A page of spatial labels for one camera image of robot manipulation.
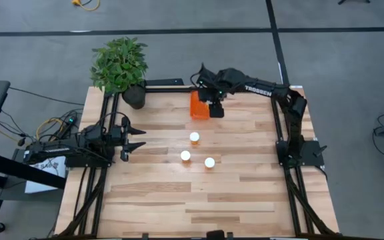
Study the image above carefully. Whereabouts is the white printed box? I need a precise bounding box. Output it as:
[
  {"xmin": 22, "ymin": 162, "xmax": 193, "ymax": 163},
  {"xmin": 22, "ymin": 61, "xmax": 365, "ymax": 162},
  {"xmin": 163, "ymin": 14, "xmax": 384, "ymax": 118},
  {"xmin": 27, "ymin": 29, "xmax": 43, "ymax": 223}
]
[{"xmin": 24, "ymin": 155, "xmax": 67, "ymax": 195}]

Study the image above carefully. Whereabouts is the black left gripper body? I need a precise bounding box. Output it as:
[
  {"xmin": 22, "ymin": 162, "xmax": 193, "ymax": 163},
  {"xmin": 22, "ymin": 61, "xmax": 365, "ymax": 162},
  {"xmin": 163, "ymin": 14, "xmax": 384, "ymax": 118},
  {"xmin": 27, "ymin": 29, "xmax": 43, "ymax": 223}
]
[{"xmin": 111, "ymin": 115, "xmax": 131, "ymax": 163}]

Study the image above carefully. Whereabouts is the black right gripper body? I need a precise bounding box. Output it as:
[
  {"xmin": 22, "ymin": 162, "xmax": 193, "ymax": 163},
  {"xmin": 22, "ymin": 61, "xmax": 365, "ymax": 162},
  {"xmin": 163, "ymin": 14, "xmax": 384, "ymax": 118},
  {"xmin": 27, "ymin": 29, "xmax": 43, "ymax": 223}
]
[{"xmin": 197, "ymin": 87, "xmax": 228, "ymax": 104}]

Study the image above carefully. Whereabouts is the black power strip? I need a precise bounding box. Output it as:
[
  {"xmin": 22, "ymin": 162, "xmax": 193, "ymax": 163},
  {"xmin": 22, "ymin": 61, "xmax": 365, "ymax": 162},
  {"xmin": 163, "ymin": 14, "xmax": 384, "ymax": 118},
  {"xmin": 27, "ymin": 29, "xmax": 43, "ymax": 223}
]
[{"xmin": 62, "ymin": 114, "xmax": 79, "ymax": 133}]

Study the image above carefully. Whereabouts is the black frame rail pair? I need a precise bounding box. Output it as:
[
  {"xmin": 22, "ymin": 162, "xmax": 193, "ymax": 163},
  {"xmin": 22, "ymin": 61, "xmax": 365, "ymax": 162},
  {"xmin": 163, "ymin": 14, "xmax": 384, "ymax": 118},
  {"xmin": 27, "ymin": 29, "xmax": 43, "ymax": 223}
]
[
  {"xmin": 57, "ymin": 91, "xmax": 120, "ymax": 238},
  {"xmin": 271, "ymin": 96, "xmax": 338, "ymax": 236}
]

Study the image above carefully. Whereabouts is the orange mesh basket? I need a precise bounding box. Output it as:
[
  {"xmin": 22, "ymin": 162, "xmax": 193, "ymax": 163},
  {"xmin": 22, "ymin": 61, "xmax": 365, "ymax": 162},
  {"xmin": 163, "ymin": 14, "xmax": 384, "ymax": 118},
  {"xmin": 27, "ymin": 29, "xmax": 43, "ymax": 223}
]
[{"xmin": 189, "ymin": 90, "xmax": 211, "ymax": 121}]

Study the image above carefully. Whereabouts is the green leafy plant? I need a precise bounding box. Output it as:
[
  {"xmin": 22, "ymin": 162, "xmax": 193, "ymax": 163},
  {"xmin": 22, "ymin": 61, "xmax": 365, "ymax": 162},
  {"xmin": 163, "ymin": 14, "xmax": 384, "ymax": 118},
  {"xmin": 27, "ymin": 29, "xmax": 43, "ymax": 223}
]
[{"xmin": 90, "ymin": 36, "xmax": 149, "ymax": 94}]

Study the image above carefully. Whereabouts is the yellow cable with plug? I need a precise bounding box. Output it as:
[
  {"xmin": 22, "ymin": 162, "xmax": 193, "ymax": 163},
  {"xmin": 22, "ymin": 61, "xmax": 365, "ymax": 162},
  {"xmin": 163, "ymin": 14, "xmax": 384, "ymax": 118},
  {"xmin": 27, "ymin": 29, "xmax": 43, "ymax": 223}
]
[{"xmin": 71, "ymin": 0, "xmax": 101, "ymax": 12}]

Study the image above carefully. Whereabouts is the coiled yellow cable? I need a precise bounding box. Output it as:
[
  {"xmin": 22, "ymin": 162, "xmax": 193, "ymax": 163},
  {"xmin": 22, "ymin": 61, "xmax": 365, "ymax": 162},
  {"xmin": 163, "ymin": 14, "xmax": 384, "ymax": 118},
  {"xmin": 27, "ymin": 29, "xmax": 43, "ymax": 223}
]
[{"xmin": 35, "ymin": 117, "xmax": 65, "ymax": 141}]

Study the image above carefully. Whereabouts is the black tripod foot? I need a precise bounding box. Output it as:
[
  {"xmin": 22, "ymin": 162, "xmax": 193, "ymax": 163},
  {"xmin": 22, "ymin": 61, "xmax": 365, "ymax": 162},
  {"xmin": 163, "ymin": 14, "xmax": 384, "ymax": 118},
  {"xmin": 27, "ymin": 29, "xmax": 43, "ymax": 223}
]
[{"xmin": 337, "ymin": 0, "xmax": 371, "ymax": 6}]

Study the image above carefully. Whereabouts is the long black floor cable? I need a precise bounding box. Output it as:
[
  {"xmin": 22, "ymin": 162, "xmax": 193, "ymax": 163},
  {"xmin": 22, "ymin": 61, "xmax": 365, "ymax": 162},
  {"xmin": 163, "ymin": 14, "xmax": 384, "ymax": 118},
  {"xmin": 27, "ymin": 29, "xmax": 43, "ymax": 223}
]
[{"xmin": 8, "ymin": 87, "xmax": 85, "ymax": 107}]

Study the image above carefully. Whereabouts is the black flat box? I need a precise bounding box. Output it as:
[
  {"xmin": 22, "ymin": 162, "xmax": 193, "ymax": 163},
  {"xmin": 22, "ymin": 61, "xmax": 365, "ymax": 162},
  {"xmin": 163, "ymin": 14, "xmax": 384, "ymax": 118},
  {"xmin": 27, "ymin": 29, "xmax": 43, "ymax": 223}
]
[{"xmin": 145, "ymin": 78, "xmax": 185, "ymax": 87}]

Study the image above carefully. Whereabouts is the black plant pot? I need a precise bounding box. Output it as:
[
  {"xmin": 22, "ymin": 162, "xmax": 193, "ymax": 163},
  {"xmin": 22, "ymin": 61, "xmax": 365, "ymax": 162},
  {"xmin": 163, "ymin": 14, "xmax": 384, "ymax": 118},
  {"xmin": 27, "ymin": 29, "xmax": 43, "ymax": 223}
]
[{"xmin": 121, "ymin": 85, "xmax": 147, "ymax": 110}]

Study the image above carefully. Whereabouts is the black crosswise frame rail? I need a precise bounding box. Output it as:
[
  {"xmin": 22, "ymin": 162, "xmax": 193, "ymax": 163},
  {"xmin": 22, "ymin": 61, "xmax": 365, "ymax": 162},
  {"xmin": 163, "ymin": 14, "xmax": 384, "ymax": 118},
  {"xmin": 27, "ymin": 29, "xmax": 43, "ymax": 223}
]
[{"xmin": 144, "ymin": 85, "xmax": 200, "ymax": 93}]

